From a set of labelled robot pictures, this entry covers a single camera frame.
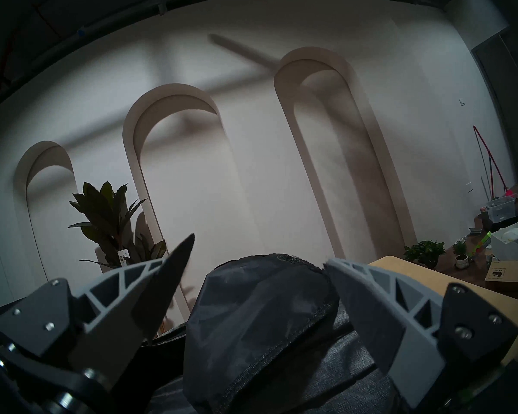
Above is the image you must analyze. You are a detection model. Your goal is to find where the black storage box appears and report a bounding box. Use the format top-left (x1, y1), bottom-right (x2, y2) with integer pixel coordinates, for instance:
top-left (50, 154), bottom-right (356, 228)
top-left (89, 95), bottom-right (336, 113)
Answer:
top-left (474, 210), bottom-right (518, 235)

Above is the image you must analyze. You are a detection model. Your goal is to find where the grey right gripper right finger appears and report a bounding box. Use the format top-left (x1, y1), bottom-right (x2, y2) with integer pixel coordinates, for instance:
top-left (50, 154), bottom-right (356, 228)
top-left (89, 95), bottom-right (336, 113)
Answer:
top-left (324, 258), bottom-right (518, 409)

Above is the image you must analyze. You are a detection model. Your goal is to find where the grey and black backpack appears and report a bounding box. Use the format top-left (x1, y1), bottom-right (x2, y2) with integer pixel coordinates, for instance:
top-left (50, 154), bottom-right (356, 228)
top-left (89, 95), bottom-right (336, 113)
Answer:
top-left (108, 254), bottom-right (415, 414)

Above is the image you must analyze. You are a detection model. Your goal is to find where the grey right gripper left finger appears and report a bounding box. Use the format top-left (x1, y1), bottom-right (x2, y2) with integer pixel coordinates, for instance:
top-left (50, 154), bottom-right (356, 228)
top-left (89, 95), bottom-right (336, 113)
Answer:
top-left (0, 233), bottom-right (196, 392)

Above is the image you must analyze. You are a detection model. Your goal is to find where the clear plastic storage container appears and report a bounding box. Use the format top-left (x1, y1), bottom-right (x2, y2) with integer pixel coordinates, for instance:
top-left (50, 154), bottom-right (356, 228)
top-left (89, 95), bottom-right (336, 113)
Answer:
top-left (486, 193), bottom-right (518, 223)

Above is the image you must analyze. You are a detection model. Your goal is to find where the tall dark leafy plant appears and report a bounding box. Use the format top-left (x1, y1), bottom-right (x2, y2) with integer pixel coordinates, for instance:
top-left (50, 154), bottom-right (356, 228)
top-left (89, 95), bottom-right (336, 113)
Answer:
top-left (67, 181), bottom-right (169, 271)

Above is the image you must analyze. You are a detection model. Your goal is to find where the white open box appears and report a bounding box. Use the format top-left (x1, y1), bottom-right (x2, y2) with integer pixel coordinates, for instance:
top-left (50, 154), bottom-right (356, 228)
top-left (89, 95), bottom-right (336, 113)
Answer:
top-left (490, 221), bottom-right (518, 260)

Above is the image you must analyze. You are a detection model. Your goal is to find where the green yellow toy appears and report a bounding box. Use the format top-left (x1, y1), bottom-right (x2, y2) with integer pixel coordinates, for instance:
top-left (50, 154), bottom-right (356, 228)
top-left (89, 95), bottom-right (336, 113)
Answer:
top-left (473, 231), bottom-right (493, 256)

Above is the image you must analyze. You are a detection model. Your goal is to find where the dark grey door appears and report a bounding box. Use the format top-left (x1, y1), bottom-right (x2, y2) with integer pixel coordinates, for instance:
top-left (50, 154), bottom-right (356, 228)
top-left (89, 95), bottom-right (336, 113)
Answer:
top-left (471, 27), bottom-right (518, 181)

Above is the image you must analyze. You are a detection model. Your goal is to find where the tiny plant in white pot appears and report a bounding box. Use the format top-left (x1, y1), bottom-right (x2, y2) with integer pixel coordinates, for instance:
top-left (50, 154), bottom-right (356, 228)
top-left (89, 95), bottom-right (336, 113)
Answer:
top-left (452, 241), bottom-right (471, 269)

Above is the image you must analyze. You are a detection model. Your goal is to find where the bushy small green plant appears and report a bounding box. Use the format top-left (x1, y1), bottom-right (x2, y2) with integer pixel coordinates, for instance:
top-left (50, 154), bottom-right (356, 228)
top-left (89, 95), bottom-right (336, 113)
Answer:
top-left (404, 240), bottom-right (446, 269)

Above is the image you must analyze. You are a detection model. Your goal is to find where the brown cardboard box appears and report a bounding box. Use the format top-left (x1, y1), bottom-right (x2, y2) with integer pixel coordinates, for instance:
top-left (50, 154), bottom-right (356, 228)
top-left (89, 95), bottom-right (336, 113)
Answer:
top-left (484, 260), bottom-right (518, 294)

